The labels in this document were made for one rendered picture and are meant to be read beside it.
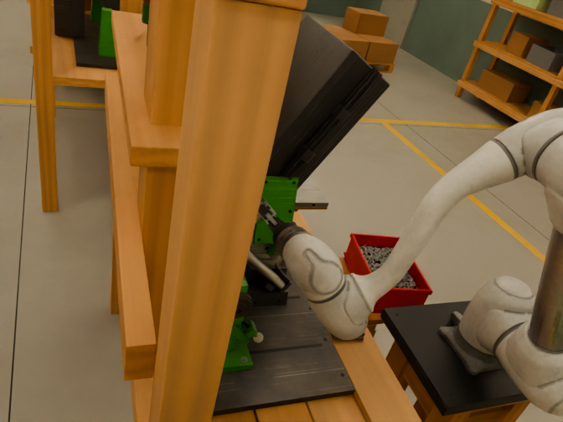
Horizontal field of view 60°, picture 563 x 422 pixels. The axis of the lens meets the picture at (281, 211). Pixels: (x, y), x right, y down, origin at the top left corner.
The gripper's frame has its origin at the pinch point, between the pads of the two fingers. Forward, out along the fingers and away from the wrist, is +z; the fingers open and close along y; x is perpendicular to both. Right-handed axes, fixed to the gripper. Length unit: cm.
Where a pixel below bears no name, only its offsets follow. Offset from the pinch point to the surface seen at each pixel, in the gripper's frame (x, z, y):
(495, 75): -373, 435, -306
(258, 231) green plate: 5.0, 4.3, -5.2
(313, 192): -17.2, 21.9, -18.0
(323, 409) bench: 22, -33, -36
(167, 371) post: 27, -61, 23
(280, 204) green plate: -5.0, 4.3, -3.4
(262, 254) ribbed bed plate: 8.7, 5.9, -12.9
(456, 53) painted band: -424, 581, -317
